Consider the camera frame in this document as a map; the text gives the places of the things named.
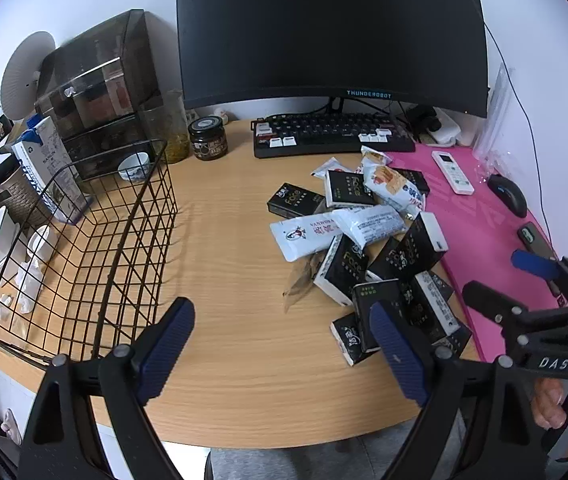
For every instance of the pink desk mat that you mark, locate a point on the pink desk mat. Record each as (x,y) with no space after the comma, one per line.
(468,240)

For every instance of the smartphone in olive case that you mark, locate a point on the smartphone in olive case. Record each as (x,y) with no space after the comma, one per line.
(531,236)

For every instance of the white remote control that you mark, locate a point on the white remote control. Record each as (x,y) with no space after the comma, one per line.
(452,172)

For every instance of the clear plastic wrapper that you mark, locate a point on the clear plastic wrapper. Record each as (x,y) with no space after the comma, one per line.
(301,285)

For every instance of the small white snack packet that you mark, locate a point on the small white snack packet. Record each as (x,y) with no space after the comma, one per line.
(329,167)

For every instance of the white power strip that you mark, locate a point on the white power strip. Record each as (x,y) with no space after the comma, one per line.
(446,132)

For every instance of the black curved computer monitor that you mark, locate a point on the black curved computer monitor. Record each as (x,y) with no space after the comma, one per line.
(314,35)

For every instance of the smoky acrylic drawer organizer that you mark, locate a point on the smoky acrylic drawer organizer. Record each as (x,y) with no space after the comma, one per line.
(99,85)

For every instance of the white packet with blue text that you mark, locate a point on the white packet with blue text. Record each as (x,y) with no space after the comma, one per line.
(371,225)

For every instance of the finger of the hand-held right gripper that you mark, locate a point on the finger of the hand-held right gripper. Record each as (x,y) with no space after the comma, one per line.
(533,265)
(488,297)

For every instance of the black mechanical keyboard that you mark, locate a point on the black mechanical keyboard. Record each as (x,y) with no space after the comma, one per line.
(324,132)

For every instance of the clear plastic bag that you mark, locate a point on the clear plastic bag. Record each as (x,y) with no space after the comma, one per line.
(493,125)

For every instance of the long white red-print packet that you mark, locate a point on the long white red-print packet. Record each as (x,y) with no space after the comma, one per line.
(299,237)

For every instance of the person's right hand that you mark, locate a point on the person's right hand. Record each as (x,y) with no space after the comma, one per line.
(548,405)

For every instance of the small cracker snack packet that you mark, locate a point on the small cracker snack packet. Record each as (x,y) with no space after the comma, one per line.
(376,156)

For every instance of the blue and white carton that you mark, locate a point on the blue and white carton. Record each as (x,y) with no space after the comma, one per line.
(46,165)

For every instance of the small white figurine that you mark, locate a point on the small white figurine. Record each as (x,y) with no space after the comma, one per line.
(220,114)

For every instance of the small white teacup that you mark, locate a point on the small white teacup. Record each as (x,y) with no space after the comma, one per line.
(133,166)

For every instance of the clear glass beaker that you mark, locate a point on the clear glass beaker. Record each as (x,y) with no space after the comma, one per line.
(164,130)

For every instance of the pile of black tissue packs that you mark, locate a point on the pile of black tissue packs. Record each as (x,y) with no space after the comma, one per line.
(413,247)

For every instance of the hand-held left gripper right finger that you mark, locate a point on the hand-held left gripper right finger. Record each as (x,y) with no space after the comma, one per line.
(398,355)

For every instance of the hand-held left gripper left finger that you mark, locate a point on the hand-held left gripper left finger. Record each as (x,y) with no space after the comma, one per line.
(169,350)

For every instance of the black power adapter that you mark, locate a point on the black power adapter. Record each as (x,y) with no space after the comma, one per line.
(421,117)

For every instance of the brown wicker holder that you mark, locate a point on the brown wicker holder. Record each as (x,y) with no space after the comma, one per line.
(16,195)

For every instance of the white round fan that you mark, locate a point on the white round fan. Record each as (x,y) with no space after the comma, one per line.
(21,75)

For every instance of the large cracker snack packet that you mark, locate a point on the large cracker snack packet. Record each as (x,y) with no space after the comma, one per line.
(391,187)

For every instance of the wooden desktop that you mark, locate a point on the wooden desktop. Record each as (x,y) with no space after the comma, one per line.
(224,270)

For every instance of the black computer mouse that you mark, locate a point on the black computer mouse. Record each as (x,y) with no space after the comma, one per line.
(508,195)

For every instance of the dark glass jar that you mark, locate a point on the dark glass jar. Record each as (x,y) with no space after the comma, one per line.
(208,139)

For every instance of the white plastic holder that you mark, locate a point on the white plastic holder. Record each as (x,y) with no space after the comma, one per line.
(36,255)

